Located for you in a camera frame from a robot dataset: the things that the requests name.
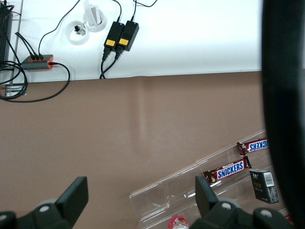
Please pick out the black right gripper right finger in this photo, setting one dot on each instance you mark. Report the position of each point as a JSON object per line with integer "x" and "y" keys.
{"x": 205, "y": 195}

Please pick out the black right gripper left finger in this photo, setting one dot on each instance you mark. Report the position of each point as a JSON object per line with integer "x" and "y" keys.
{"x": 71, "y": 198}

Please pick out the clear acrylic display rack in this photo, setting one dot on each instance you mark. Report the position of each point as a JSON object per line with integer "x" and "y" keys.
{"x": 171, "y": 190}

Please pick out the Snickers chocolate bar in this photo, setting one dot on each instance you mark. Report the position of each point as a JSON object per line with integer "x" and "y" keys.
{"x": 230, "y": 169}
{"x": 256, "y": 146}

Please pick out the small black barcode box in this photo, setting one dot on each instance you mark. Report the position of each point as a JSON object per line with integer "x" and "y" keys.
{"x": 262, "y": 186}

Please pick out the brown table mat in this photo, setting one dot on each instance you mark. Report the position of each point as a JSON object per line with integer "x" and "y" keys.
{"x": 119, "y": 133}

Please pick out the grey orange USB hub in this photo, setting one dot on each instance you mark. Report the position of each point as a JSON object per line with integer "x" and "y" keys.
{"x": 35, "y": 64}

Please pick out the black power adapter yellow label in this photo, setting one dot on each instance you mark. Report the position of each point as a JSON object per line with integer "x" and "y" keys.
{"x": 112, "y": 35}
{"x": 128, "y": 35}

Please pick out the small black metal clip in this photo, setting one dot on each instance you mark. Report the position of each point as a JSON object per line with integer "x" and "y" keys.
{"x": 79, "y": 29}

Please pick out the black finned electronics box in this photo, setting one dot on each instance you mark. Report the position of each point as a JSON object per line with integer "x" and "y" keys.
{"x": 4, "y": 33}

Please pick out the white tape roll with paper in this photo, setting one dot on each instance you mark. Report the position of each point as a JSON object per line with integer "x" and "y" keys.
{"x": 94, "y": 21}

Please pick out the silver metal rail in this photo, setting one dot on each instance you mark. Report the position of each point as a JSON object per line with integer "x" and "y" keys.
{"x": 17, "y": 35}

